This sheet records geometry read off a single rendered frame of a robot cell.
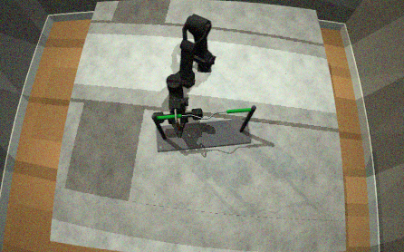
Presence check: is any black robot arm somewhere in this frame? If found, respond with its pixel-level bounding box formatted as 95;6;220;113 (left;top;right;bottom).
167;14;216;111

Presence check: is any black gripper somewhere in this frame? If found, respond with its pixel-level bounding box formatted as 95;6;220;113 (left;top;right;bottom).
153;96;203;138

